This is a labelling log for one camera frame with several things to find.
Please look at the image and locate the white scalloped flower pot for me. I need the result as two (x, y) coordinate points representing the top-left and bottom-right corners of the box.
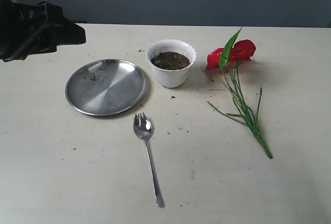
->
(145, 39), (197, 88)

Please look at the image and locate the artificial red flower stem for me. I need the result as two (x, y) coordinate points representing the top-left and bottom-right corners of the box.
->
(206, 27), (273, 159)

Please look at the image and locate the stainless steel spork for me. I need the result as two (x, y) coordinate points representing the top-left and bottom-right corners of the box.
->
(133, 113), (165, 208)

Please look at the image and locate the round stainless steel plate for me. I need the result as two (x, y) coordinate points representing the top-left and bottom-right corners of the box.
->
(65, 59), (148, 117)

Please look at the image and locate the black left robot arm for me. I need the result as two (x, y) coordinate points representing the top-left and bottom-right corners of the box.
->
(1, 0), (86, 62)

